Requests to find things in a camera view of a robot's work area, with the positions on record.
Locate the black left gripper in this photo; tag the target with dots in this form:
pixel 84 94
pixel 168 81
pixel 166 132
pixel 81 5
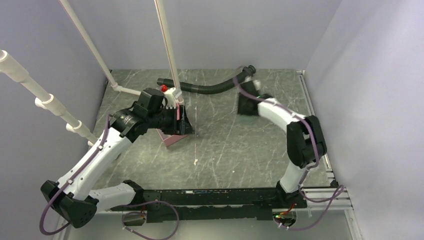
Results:
pixel 182 126

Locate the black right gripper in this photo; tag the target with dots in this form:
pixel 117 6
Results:
pixel 241 108

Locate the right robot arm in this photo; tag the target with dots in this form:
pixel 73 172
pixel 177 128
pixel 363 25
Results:
pixel 305 143

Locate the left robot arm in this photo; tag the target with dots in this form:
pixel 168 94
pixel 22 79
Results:
pixel 73 196

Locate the pink card box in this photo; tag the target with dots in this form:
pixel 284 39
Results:
pixel 169 140

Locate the white PVC pipe with fittings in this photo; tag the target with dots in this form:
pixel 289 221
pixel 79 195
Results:
pixel 47 101

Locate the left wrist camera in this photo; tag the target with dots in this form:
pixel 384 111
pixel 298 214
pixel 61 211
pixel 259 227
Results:
pixel 172 96

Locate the white PVC pipe frame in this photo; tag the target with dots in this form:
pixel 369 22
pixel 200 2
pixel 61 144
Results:
pixel 124 34

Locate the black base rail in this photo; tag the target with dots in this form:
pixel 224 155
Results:
pixel 171 213

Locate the aluminium frame rail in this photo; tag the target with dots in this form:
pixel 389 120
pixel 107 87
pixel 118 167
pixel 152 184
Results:
pixel 258 198

